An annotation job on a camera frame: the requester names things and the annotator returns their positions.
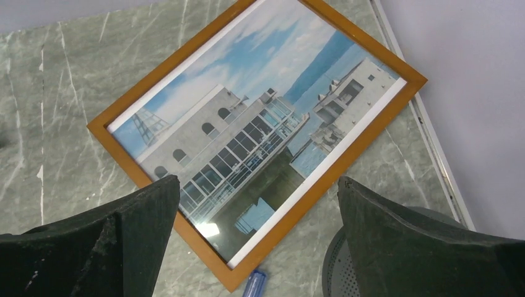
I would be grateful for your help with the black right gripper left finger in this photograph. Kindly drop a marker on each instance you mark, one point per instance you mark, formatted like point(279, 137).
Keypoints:
point(115, 249)

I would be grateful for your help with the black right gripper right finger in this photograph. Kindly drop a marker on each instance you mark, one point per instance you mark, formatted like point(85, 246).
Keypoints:
point(498, 263)

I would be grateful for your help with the blue handled screwdriver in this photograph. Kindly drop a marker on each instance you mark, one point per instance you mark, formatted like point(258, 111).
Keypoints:
point(255, 284)

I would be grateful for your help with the wooden picture frame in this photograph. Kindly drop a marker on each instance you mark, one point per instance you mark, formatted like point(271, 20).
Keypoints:
point(257, 116)

